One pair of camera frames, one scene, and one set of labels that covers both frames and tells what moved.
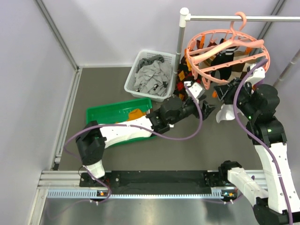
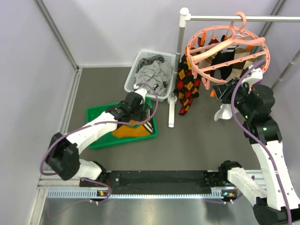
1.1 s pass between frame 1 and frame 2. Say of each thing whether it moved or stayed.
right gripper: stayed
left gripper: moved
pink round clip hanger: stayed
